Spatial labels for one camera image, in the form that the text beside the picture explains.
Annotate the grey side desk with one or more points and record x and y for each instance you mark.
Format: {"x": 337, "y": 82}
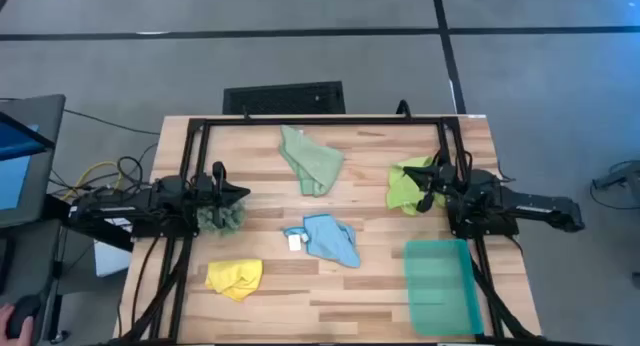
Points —
{"x": 30, "y": 256}

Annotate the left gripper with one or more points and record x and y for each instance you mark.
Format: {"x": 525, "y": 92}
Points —
{"x": 209, "y": 192}

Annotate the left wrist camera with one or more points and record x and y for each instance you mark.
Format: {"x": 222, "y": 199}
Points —
{"x": 218, "y": 170}

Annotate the succulent plant in patterned pot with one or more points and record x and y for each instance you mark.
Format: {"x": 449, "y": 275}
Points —
{"x": 235, "y": 218}

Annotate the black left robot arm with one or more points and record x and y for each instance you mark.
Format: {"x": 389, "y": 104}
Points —
{"x": 125, "y": 206}

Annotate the lime green microfiber towel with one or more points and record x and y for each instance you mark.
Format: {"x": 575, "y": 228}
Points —
{"x": 402, "y": 191}

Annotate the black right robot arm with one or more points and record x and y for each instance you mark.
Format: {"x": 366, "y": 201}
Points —
{"x": 540, "y": 208}

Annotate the computer monitor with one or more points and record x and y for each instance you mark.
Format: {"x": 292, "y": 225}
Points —
{"x": 15, "y": 181}

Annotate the black computer mouse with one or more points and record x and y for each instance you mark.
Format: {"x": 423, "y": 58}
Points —
{"x": 20, "y": 316}

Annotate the black metal table frame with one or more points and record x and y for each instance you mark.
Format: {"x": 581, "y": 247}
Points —
{"x": 320, "y": 121}

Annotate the pale green microfiber towel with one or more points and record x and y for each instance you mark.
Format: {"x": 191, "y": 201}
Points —
{"x": 312, "y": 161}

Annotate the white box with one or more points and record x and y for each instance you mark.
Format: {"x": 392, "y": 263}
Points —
{"x": 110, "y": 258}

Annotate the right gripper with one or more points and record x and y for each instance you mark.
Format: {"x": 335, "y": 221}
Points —
{"x": 442, "y": 176}

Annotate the black perforated box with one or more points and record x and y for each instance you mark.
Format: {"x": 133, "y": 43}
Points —
{"x": 285, "y": 98}

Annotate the person's hand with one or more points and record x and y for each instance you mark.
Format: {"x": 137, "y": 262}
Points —
{"x": 4, "y": 326}

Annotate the black table clamp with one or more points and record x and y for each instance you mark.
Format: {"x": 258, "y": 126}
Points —
{"x": 404, "y": 108}

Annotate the grey chair base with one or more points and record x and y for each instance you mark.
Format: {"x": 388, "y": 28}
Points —
{"x": 622, "y": 176}

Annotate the teal plastic bin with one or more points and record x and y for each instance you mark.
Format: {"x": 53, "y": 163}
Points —
{"x": 440, "y": 286}

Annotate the yellow microfiber towel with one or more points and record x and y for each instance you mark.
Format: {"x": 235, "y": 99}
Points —
{"x": 235, "y": 278}

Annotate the blue microfiber towel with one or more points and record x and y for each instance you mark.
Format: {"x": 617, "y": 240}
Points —
{"x": 330, "y": 238}

